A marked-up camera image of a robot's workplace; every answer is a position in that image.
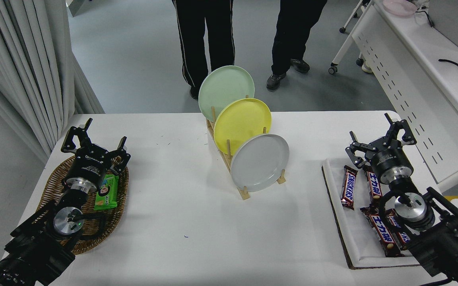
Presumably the white desk perforated panel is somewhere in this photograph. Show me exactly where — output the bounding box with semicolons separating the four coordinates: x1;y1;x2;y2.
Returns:
328;0;458;194

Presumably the grey laptop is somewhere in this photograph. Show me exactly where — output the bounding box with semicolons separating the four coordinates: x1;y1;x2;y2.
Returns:
428;0;458;54

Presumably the green snack pack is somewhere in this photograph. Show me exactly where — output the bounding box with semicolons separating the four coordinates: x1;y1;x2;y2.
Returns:
94;174;119;211

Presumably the wooden plate rack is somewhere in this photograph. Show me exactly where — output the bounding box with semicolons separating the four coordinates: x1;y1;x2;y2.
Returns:
206;95;286;201

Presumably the black cable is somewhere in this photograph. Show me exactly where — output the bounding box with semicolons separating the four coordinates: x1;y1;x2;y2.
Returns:
438;59;458;74

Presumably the grey plate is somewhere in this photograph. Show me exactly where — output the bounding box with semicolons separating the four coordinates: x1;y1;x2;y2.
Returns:
230;133;290;193

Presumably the long Snickers bar Chinese print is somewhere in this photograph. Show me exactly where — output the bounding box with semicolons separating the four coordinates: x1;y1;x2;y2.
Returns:
360;205;404;258

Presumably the white pleated curtain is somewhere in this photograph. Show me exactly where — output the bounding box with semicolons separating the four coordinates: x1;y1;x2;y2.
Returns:
0;0;105;163

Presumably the white wheeled table leg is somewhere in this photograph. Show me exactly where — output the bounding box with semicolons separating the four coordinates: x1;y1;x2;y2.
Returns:
340;0;365;33

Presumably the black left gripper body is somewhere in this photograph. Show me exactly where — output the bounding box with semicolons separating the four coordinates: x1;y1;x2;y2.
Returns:
68;147;111;187

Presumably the Snickers bar English print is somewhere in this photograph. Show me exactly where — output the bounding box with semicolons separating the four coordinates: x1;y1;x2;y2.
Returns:
386;209;411;247
340;165;359;210

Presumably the short Snickers bar Chinese print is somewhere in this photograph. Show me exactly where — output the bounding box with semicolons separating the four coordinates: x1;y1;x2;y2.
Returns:
363;165;384;201

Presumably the yellow plate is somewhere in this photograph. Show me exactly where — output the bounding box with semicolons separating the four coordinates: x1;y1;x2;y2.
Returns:
213;98;272;156

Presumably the white foam tray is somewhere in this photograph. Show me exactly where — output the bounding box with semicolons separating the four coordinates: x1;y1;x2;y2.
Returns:
322;158;432;271

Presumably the person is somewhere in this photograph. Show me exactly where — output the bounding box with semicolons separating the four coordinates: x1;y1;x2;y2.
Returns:
266;0;328;91
172;0;235;100

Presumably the pale green plate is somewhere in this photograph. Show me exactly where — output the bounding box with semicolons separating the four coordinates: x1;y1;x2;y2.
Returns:
198;66;255;123

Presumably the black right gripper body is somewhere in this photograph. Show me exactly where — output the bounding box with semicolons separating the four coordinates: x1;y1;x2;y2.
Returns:
370;144;413;178

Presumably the pink bowl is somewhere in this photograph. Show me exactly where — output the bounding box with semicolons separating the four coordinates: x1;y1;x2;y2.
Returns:
383;0;417;16

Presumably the brown wicker basket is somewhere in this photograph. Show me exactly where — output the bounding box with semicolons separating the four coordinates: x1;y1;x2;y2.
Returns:
36;155;129;255

